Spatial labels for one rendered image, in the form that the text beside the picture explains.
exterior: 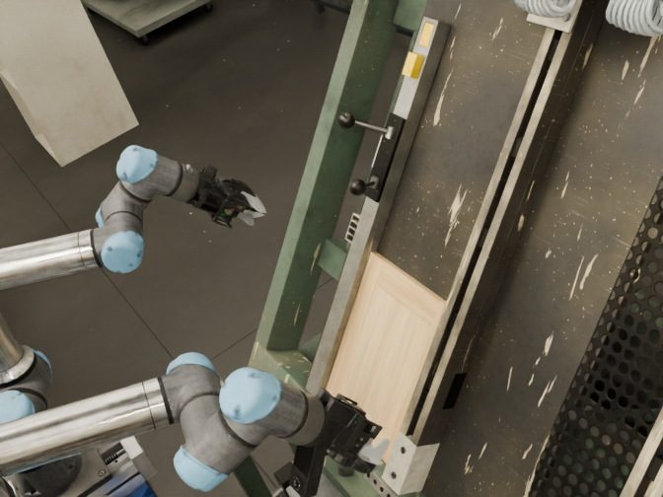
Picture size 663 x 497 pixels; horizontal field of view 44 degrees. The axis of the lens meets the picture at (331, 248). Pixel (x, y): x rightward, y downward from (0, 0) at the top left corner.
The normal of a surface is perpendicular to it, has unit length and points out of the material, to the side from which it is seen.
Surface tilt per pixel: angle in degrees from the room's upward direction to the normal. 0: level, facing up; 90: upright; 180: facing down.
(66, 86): 90
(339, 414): 90
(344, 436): 27
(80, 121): 90
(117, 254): 90
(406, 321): 53
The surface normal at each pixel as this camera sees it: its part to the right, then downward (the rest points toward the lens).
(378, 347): -0.79, -0.04
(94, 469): -0.26, -0.74
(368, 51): 0.55, 0.42
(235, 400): -0.59, -0.42
